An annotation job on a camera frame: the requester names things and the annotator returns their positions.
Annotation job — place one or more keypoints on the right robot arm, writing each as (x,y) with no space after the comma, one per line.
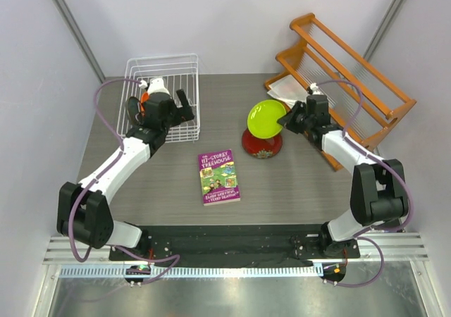
(379,194)

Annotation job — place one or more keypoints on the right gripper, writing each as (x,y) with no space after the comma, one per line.
(288,120)

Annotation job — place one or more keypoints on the red floral plate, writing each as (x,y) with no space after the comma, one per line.
(261,148)

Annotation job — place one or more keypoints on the dark plate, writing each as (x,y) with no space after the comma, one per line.
(133,108)

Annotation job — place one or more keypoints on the aluminium rail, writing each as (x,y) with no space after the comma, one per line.
(399,246)

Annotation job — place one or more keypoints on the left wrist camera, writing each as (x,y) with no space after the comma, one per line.
(154,85)

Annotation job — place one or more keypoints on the orange wooden rack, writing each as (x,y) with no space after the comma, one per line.
(360,97)

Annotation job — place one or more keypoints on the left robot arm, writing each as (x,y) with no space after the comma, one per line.
(83,208)

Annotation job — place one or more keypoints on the white wire dish rack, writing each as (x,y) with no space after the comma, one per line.
(178,72)

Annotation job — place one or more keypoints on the white paper packet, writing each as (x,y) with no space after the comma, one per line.
(288,91)

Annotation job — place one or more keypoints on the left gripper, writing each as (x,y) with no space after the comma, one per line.
(184,113)

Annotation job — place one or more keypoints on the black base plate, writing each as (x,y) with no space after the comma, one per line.
(225,246)

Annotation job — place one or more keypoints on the lime green plate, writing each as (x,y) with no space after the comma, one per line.
(262,120)

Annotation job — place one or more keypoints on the purple treehouse book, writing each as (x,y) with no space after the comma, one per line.
(218,178)

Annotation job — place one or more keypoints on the perforated metal strip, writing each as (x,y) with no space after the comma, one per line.
(138,271)

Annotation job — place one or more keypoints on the orange plate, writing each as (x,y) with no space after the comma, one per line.
(144,97)

